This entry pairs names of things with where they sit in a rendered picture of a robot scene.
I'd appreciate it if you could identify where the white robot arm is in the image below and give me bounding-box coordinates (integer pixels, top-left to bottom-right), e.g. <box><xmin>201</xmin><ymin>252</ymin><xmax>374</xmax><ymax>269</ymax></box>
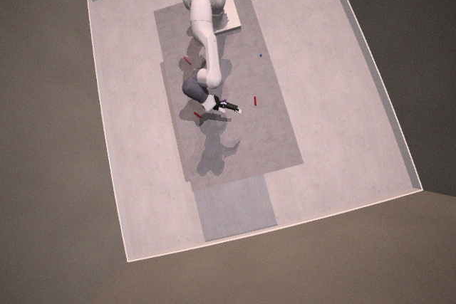
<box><xmin>182</xmin><ymin>0</ymin><xmax>229</xmax><ymax>111</ymax></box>

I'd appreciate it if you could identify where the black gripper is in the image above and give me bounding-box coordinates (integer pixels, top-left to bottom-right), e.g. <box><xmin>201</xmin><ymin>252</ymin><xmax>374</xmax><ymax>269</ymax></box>
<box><xmin>213</xmin><ymin>95</ymin><xmax>242</xmax><ymax>114</ymax></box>

